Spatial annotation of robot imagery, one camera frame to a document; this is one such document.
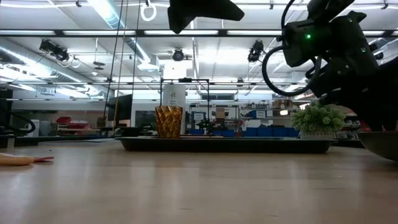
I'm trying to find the white pillar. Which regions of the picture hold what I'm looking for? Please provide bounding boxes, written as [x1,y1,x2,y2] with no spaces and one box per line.
[162,84,187,135]

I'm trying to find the blue storage bin row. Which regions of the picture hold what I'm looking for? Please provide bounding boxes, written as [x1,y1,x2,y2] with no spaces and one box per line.
[242,126,300,138]

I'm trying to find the black hanging cable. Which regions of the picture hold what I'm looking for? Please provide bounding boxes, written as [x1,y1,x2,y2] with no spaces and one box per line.
[102,0,125,121]

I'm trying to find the white appliance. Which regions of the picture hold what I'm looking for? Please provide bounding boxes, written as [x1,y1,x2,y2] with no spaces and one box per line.
[26,119,40,138]

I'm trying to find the black metal table frame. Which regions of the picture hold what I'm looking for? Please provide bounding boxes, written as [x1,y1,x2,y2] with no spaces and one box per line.
[0,134,364,149]

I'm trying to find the black looped gripper cable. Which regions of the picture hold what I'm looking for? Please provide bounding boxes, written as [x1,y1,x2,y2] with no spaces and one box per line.
[261,45,323,98]

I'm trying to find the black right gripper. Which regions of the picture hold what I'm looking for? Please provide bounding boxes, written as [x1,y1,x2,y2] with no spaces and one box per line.
[306,11,398,132]

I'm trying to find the overhead frame bar with lights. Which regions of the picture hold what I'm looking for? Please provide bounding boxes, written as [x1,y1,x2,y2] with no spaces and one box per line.
[0,29,398,39]

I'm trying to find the spoon with yellow handle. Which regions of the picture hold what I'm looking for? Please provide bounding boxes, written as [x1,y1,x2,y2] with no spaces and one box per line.
[0,154,35,167]

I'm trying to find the white hanging ring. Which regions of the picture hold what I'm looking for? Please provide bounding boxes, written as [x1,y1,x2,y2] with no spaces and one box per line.
[140,2,157,22]

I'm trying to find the black rectangular tray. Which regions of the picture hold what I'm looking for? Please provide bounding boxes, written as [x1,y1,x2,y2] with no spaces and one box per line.
[115,136,338,154]

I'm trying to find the black ceiling-mounted camera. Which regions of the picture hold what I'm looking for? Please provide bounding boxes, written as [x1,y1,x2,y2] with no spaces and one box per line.
[172,48,185,62]
[247,39,265,63]
[39,39,70,62]

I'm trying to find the olive hanging cable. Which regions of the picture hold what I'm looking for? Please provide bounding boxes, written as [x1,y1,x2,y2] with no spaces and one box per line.
[113,0,129,125]

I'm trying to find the black monitor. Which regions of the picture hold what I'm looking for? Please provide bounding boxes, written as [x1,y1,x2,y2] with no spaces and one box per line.
[106,94,134,123]

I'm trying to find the dark distant plant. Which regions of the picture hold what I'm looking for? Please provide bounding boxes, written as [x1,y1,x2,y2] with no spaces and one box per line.
[197,119,229,136]

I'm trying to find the distant black frame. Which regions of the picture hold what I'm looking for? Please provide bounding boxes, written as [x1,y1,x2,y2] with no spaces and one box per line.
[159,77,211,137]

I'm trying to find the green potted plant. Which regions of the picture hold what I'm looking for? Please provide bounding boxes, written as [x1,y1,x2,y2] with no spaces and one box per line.
[290,101,346,140]

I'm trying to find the amber patterned cup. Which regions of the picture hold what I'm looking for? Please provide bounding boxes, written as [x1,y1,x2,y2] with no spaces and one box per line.
[154,105,183,139]

